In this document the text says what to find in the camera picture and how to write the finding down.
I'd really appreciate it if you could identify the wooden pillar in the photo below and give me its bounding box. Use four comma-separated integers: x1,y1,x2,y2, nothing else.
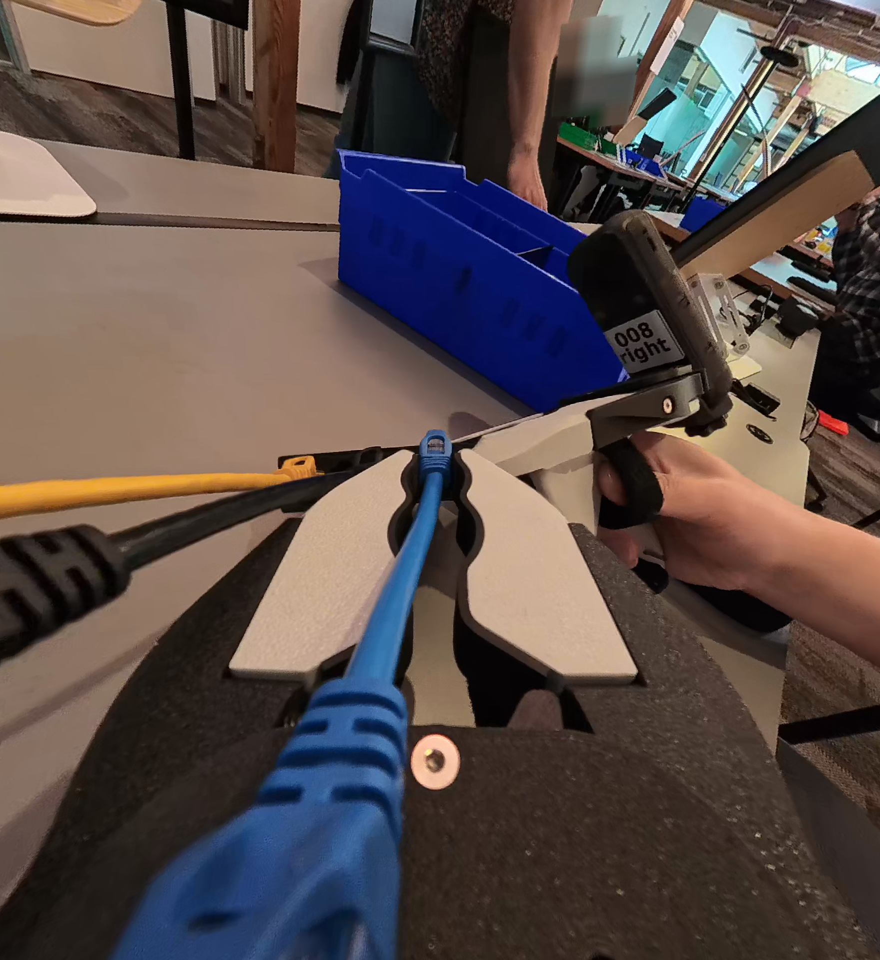
251,0,304,175

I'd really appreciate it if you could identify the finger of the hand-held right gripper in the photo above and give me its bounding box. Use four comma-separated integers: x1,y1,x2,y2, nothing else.
461,396,601,529

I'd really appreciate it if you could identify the blue plastic bin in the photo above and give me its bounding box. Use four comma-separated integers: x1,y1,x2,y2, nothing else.
335,149,630,415

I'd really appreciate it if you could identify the black ethernet cable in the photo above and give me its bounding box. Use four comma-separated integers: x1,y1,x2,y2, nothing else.
0,446,396,694

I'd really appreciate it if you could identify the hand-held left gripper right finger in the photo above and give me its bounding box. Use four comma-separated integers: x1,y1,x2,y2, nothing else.
455,447,643,691

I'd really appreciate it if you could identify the small black clip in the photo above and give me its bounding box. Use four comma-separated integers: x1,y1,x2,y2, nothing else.
733,380,783,420

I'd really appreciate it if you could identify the white stand base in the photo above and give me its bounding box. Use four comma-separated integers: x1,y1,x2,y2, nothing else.
0,126,99,220

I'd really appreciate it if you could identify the person's right hand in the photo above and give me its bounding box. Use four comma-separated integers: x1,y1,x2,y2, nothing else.
617,432,798,595

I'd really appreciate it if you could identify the blue ethernet cable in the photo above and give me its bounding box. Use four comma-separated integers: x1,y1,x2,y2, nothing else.
110,429,456,960

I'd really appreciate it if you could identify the yellow ethernet cable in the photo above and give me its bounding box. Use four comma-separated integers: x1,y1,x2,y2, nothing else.
0,455,322,525

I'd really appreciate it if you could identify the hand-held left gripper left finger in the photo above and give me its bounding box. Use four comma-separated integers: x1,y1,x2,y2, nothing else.
230,450,420,679

